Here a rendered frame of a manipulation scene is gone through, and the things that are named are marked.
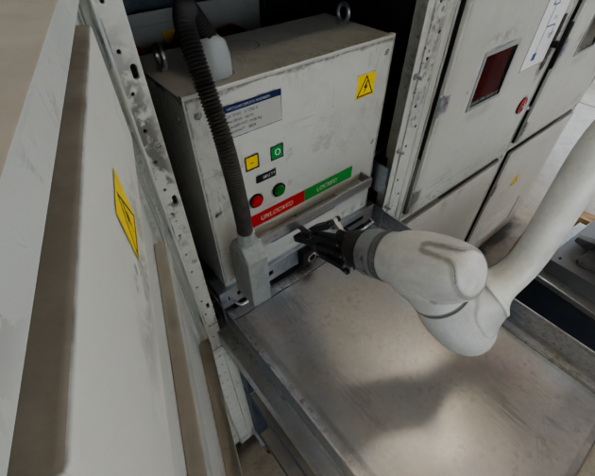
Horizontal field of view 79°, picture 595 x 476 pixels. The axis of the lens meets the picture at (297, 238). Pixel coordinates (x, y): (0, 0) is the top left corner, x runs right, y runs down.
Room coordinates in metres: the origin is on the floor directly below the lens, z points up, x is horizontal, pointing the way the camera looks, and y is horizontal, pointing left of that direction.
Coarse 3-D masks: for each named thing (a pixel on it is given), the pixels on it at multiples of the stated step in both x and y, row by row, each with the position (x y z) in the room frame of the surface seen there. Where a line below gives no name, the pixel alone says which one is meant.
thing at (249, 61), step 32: (256, 32) 0.85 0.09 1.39; (288, 32) 0.85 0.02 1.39; (320, 32) 0.85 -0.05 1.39; (352, 32) 0.85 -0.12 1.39; (384, 32) 0.85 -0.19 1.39; (256, 64) 0.67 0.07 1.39; (288, 64) 0.66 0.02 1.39; (160, 96) 0.60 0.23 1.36; (192, 96) 0.54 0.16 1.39; (192, 160) 0.54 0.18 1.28; (192, 192) 0.57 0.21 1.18; (192, 224) 0.62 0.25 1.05
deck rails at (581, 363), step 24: (384, 216) 0.81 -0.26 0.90; (528, 312) 0.47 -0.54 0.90; (240, 336) 0.42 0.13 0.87; (528, 336) 0.44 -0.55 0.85; (552, 336) 0.42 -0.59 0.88; (264, 360) 0.34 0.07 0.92; (552, 360) 0.38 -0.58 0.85; (576, 360) 0.37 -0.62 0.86; (288, 384) 0.32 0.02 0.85; (312, 408) 0.27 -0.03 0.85; (312, 432) 0.22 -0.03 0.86; (336, 456) 0.17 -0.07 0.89
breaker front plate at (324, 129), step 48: (384, 48) 0.81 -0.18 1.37; (240, 96) 0.59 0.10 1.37; (288, 96) 0.65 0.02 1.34; (336, 96) 0.73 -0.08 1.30; (240, 144) 0.58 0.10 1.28; (288, 144) 0.65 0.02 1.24; (336, 144) 0.74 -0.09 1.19; (288, 192) 0.65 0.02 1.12; (336, 192) 0.75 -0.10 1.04; (288, 240) 0.65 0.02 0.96
